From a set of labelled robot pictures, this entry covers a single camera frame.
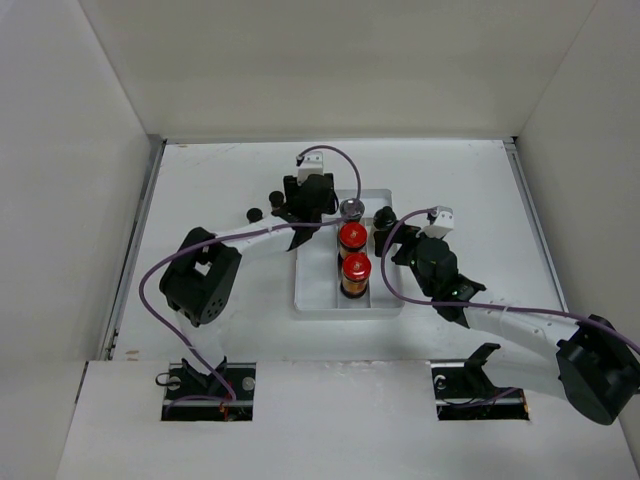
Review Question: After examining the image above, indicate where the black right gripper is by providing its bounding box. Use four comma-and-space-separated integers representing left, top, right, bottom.
373, 220, 445, 297

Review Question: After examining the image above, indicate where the white salt knob-top bottle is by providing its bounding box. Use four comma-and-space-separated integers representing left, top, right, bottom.
371, 205, 397, 252

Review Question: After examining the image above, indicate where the small black-cap spice bottle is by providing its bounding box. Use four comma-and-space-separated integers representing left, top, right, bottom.
268, 191, 285, 210

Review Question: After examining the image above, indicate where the red-lid sauce jar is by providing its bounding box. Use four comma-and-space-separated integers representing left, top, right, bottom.
340, 252, 372, 299
337, 222, 368, 260

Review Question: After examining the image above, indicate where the black-label spice bottle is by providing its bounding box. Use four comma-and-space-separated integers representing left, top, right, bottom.
246, 207, 264, 224

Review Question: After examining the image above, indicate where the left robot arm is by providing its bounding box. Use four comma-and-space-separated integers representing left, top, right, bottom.
159, 173, 338, 399

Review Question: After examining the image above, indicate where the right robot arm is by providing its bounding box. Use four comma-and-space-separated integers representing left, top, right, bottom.
373, 221, 639, 425

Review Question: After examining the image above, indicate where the white divided organizer tray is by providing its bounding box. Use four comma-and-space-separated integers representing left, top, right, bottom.
294, 189, 404, 321

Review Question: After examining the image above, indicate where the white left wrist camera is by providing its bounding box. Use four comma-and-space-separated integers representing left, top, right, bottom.
296, 150, 324, 185

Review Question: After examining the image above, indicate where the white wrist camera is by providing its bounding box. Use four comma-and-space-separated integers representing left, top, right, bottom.
296, 150, 324, 185
421, 206, 455, 240

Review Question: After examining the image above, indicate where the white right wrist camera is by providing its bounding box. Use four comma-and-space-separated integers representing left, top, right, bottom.
421, 206, 455, 240

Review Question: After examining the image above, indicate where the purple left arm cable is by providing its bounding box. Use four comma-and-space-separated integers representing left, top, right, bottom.
138, 144, 363, 416

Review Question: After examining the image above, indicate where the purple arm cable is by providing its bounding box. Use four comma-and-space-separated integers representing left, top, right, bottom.
138, 144, 363, 416
381, 207, 640, 355

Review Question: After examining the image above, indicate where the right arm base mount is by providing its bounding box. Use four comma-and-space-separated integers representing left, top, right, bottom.
430, 343, 529, 421

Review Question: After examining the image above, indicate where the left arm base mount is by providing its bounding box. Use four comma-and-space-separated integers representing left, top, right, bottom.
155, 359, 257, 422

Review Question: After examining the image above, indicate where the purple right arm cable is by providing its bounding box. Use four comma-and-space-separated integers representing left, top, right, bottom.
381, 207, 640, 355

